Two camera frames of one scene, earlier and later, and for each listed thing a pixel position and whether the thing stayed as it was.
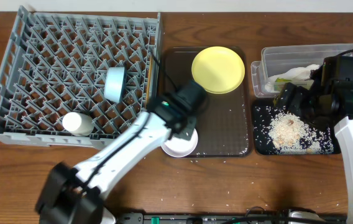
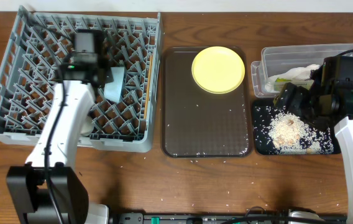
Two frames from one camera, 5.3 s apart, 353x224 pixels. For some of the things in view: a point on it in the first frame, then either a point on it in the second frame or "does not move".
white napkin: x=301 y=73 does not move
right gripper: x=299 y=93 does not move
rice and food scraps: x=290 y=135 does not move
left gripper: x=187 y=129 → x=102 y=76
